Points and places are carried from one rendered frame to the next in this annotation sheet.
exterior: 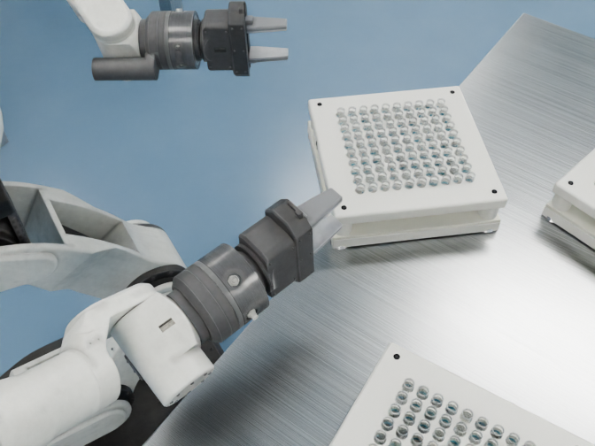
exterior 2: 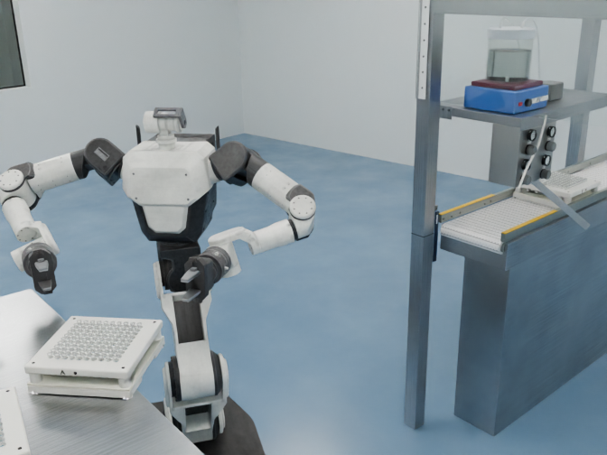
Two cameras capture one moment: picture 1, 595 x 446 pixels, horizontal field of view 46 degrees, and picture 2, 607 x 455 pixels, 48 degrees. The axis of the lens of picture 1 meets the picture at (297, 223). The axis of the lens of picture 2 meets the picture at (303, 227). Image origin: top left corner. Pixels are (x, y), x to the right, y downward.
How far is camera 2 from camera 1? 2.14 m
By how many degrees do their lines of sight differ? 83
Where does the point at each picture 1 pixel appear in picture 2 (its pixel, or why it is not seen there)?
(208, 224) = not seen: outside the picture
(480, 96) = (140, 418)
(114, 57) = not seen: hidden behind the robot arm
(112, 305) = (42, 228)
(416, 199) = (56, 338)
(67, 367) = (22, 217)
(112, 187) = not seen: outside the picture
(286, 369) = (28, 320)
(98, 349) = (26, 224)
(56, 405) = (11, 215)
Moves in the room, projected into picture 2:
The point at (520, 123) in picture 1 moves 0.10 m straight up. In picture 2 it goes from (98, 429) to (93, 388)
